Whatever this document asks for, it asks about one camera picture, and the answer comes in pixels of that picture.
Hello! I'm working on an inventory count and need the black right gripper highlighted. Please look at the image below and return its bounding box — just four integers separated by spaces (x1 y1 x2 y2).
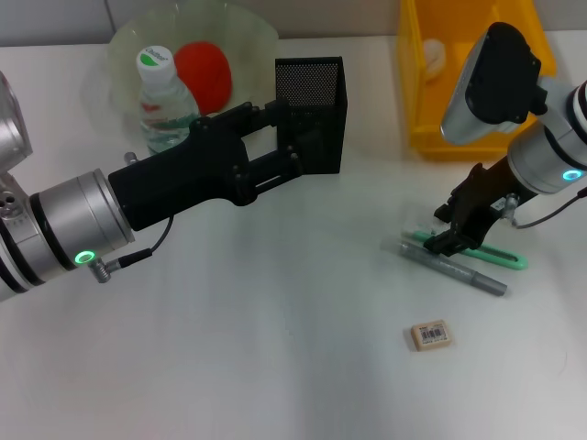
422 158 524 258

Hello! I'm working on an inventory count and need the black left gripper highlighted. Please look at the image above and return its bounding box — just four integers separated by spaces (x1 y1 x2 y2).
107 99 304 233

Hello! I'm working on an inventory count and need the grey marker pen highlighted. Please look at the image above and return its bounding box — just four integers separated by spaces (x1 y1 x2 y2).
397 241 509 298

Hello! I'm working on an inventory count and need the green utility knife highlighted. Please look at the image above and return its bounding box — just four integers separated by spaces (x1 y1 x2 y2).
401 228 529 271

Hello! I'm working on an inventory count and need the red-orange round fruit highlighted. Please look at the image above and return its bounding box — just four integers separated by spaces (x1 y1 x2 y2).
172 40 234 116

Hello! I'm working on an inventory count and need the beige eraser with barcode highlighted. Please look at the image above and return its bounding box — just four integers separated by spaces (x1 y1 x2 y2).
405 319 453 353

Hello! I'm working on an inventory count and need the clear green-label water bottle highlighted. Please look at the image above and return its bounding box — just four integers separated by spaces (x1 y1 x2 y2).
135 43 202 157

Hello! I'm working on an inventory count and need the white paper ball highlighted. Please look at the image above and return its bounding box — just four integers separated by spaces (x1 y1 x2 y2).
421 38 449 83

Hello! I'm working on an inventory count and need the black mesh pen holder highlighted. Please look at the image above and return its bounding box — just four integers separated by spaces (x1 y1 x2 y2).
273 55 349 177

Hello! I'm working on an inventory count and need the green glass fruit bowl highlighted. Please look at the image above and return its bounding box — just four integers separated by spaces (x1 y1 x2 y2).
105 0 280 152

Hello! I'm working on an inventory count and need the silver right wrist stud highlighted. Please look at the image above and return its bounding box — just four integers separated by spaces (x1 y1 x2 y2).
503 192 522 222

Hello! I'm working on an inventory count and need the yellow plastic bin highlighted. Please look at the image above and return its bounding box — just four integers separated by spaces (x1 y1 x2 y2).
396 0 559 161

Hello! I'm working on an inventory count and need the grey right wrist cable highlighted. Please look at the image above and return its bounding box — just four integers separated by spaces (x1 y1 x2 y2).
511 185 587 230

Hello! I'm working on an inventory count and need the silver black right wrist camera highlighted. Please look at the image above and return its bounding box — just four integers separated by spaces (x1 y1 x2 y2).
439 21 549 148

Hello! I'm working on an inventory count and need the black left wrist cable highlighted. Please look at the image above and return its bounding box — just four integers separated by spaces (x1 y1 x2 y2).
89 214 175 284

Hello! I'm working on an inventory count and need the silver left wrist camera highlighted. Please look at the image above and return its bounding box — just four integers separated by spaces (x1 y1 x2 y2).
0 71 34 184

